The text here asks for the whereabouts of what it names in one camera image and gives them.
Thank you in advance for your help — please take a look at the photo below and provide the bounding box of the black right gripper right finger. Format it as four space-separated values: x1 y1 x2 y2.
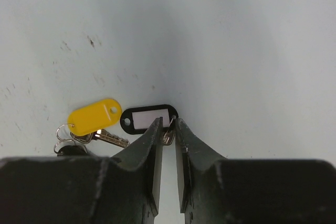
175 119 335 223

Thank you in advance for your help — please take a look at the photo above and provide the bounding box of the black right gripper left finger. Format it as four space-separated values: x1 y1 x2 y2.
1 119 163 223

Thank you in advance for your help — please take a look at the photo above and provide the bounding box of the black solid tag key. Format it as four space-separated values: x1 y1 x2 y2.
54 139 89 156

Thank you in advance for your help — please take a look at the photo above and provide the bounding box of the yellow tag key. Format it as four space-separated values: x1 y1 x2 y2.
56 98 130 148

